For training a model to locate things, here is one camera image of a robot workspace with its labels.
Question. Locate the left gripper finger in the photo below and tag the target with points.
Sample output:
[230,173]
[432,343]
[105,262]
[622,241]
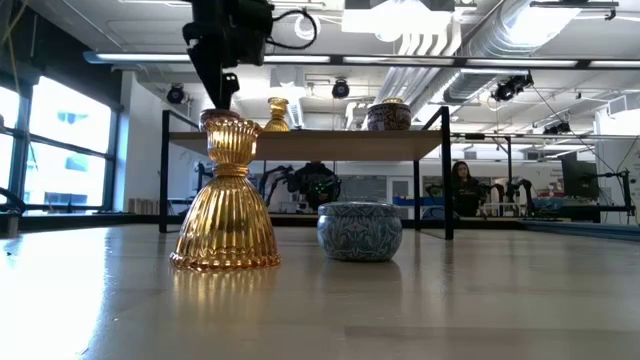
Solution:
[212,80]
[232,85]

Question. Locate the purple patterned candle tin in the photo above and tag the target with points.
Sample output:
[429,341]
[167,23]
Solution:
[389,117]

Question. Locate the teal patterned candle tin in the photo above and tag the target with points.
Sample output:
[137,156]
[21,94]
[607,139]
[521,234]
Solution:
[359,232]

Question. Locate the black background robot arm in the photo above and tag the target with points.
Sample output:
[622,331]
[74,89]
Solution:
[320,187]
[522,187]

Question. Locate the wooden block row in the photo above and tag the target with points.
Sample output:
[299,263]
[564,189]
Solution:
[142,206]

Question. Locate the bright ceiling light panel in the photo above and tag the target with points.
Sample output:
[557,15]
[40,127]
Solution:
[395,20]

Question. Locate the blue storage bins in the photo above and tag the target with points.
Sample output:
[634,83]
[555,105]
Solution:
[404,201]

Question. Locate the grey block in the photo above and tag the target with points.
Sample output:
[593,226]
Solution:
[12,226]

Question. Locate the person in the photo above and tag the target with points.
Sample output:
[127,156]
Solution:
[465,195]

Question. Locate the overhead light bar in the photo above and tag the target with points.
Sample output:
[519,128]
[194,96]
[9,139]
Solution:
[520,62]

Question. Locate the black monitor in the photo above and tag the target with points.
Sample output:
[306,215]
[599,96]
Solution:
[580,177]

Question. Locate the black stand with boom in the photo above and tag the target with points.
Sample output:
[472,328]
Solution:
[626,192]

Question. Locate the black round ceiling camera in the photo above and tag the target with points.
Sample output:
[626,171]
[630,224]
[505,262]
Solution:
[176,94]
[341,89]

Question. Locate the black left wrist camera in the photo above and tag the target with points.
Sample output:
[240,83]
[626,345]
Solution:
[256,35]

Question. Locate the wooden shelf with black frame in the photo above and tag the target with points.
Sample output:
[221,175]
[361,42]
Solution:
[325,145]

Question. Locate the dark window frame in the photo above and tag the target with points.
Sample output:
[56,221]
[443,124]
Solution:
[22,150]

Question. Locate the black rig frame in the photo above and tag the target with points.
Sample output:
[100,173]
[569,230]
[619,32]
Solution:
[12,196]

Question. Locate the silver ceiling duct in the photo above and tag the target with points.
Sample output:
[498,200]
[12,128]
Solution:
[480,50]

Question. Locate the black hanging camera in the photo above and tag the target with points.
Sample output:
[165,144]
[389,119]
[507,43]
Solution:
[510,87]

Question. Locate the blue edge rail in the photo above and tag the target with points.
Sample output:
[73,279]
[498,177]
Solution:
[600,229]

